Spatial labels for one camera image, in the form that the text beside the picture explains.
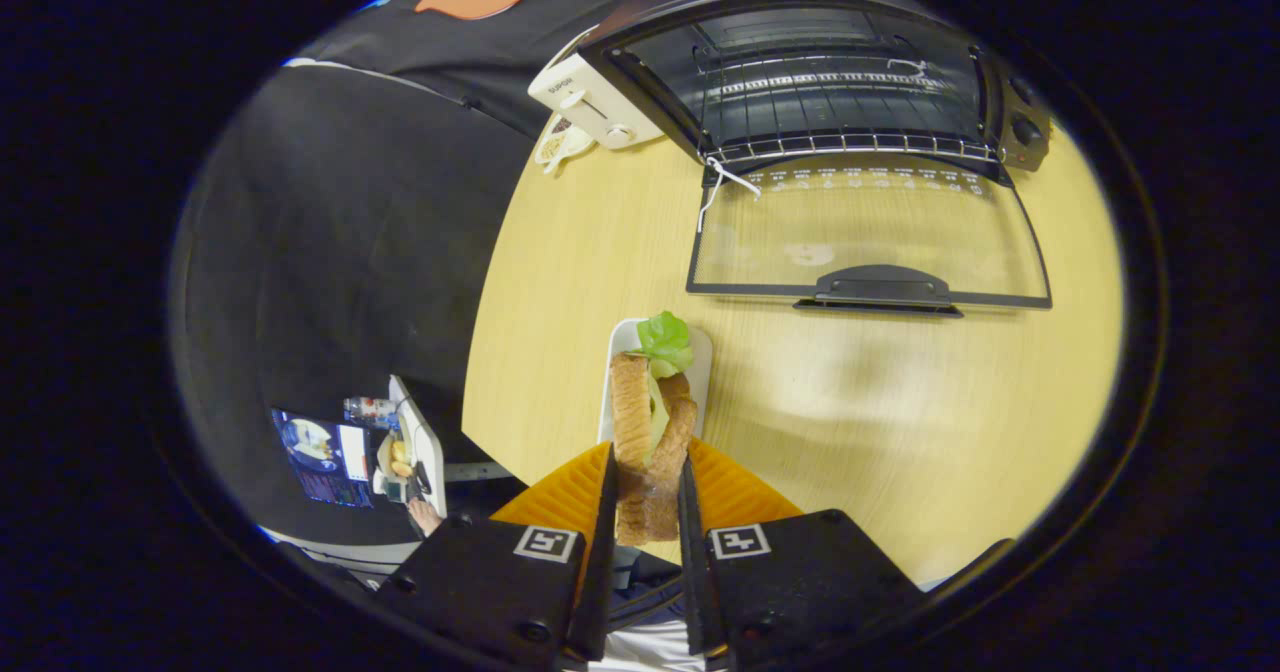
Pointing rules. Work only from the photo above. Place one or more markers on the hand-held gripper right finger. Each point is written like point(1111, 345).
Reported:
point(692, 552)

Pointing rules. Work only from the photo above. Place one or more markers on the black backdrop cloth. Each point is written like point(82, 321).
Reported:
point(350, 232)

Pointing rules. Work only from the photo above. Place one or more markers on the laptop screen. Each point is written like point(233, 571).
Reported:
point(320, 457)

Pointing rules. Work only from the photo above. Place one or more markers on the black toaster oven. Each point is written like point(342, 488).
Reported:
point(880, 287)

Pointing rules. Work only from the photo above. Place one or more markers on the toast sandwich with lettuce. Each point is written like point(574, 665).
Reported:
point(632, 422)

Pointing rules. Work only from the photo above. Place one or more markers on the white rectangular plate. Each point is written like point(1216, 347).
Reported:
point(700, 362)

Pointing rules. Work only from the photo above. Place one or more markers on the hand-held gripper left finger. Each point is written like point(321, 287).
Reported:
point(607, 552)

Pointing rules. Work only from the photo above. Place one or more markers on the small white divided dish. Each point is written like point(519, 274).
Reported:
point(560, 142)

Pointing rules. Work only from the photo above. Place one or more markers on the white pop-up toaster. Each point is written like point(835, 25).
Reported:
point(590, 92)

